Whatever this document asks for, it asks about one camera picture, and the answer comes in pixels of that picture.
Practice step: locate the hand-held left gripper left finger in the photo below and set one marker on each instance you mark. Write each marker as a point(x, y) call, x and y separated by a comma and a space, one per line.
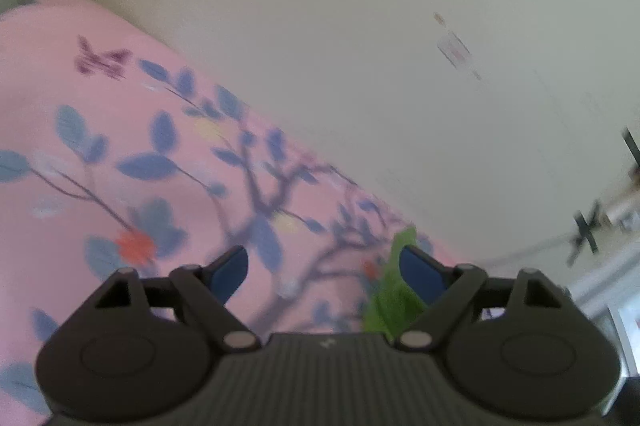
point(230, 273)

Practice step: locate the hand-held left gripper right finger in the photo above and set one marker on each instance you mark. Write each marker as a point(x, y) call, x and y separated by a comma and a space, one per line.
point(420, 276)

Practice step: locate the green and black knit sweater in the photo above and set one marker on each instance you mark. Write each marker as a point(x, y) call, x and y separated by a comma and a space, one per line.
point(387, 306)

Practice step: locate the black tape cross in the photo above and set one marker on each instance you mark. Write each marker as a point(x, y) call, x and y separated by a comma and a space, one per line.
point(632, 148)
point(585, 231)

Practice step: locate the frosted glass window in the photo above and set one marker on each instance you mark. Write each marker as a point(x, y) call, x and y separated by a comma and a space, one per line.
point(615, 306)

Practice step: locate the pink floral bedsheet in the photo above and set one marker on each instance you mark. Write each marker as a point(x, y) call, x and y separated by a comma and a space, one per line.
point(100, 116)

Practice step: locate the white power strip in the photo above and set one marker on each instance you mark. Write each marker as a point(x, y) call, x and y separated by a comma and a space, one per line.
point(625, 211)

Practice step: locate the small pink wall sticker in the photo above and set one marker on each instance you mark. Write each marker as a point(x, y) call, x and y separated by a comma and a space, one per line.
point(456, 50)

